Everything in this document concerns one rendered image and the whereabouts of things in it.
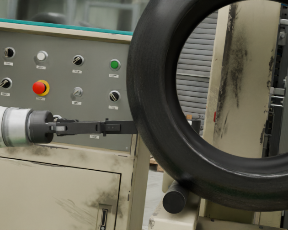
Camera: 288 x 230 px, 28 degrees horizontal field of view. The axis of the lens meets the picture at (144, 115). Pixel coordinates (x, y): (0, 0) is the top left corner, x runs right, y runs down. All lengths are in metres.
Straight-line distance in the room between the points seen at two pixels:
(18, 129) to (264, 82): 0.62
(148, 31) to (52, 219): 0.88
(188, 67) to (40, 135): 9.74
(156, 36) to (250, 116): 0.44
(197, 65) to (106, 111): 9.13
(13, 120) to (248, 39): 0.62
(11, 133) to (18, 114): 0.04
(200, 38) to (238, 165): 9.57
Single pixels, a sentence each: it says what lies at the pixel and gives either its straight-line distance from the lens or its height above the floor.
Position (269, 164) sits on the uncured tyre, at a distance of 1.41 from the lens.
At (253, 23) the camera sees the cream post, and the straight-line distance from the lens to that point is 1.50.
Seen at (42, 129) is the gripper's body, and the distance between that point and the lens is 1.28.
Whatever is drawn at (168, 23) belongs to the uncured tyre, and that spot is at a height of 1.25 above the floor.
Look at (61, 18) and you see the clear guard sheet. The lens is 1.85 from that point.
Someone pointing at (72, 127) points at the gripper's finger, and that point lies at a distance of 1.24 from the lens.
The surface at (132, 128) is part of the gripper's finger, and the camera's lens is 1.26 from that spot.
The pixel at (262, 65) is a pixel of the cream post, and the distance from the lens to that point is 1.49.
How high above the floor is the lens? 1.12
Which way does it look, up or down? 3 degrees down
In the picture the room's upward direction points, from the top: 7 degrees clockwise
